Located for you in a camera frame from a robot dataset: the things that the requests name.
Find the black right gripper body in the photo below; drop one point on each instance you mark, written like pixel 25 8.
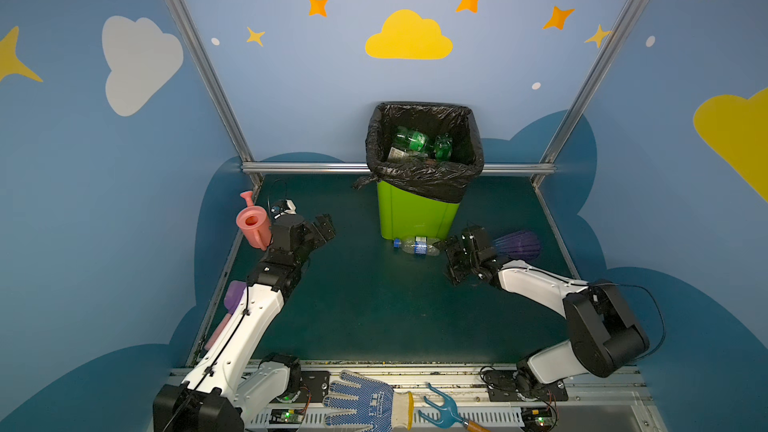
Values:
pixel 466 254

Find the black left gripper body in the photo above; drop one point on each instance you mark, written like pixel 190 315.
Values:
pixel 315 232

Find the blue cap water bottle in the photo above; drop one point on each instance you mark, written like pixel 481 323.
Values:
pixel 418 245

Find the green sprite bottle yellow cap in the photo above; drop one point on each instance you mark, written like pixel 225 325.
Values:
pixel 410 140

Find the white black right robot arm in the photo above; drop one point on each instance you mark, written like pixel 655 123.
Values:
pixel 604 334

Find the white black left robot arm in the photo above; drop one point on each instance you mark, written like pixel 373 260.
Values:
pixel 213 396

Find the black bin liner bag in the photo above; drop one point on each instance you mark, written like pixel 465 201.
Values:
pixel 445 181

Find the green plastic bin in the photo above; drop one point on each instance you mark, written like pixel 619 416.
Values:
pixel 407 215

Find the pink plastic watering can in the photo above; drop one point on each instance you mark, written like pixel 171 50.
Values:
pixel 254 223

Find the purple blue glass vase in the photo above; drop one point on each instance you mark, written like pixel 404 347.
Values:
pixel 520 245

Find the purple pink toy shovel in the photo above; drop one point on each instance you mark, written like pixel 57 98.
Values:
pixel 231 301

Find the teal garden hand rake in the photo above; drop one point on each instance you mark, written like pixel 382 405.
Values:
pixel 448 413

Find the right green circuit board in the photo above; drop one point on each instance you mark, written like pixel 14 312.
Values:
pixel 537 419

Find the green circuit board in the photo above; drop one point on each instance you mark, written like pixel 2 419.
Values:
pixel 537 419
pixel 286 417

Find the left green circuit board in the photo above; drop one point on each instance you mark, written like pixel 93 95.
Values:
pixel 286 417

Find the blue white knitted glove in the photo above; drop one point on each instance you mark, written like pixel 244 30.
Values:
pixel 359 403

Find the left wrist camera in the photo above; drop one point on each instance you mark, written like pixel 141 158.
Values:
pixel 282 207

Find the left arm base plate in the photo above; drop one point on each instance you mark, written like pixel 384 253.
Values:
pixel 311 386

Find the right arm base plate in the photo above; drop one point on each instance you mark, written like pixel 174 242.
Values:
pixel 512 385

